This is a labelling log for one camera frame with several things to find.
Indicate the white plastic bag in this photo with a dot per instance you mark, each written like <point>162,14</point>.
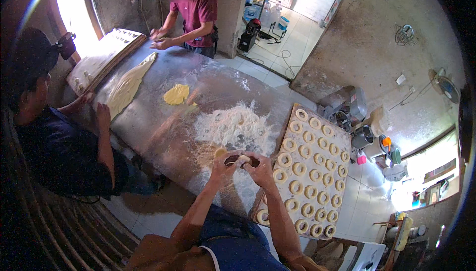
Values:
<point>395,172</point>

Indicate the grey metal pot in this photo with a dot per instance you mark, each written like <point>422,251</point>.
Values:
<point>362,137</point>

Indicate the long rolled dough sheet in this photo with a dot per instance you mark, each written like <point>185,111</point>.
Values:
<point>126,87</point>

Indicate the person's left hand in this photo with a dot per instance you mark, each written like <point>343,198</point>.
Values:
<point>220,168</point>

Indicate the grey metal dough machine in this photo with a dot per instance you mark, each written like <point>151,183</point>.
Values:
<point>344,105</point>

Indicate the heap of white flour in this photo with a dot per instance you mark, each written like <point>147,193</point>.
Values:
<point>234,128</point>

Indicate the dark metal rack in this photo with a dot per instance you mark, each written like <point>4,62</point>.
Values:
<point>55,230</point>

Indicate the white bucket with blue lid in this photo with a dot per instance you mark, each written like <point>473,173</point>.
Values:
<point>283,23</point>

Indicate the person's right hand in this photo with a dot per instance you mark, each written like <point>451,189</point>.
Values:
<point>262,172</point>

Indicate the person's right fingers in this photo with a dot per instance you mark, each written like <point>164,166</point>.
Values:
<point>253,156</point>

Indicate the clear water bottles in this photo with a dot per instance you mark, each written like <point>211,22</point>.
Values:
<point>271,12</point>

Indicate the wooden tray board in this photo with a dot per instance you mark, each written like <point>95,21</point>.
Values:
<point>336,137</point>

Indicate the person's left fingers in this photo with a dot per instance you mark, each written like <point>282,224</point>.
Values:
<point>230,155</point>

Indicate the person's body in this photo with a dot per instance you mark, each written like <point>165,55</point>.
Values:
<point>227,245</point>

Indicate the flat yellow dough piece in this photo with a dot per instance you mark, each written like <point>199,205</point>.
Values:
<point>176,94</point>

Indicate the wall fan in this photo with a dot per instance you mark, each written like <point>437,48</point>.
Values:
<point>446,87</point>

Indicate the stack of floured wooden boards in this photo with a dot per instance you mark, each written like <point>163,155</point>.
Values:
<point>100,61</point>

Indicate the black machine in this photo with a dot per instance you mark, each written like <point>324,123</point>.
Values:
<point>248,35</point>

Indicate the small dough lump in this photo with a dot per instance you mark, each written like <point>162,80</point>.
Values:
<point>220,151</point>

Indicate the small pale dough piece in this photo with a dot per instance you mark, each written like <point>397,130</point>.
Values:
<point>243,158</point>

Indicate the pink bottle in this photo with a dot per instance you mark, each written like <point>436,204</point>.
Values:
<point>361,158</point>

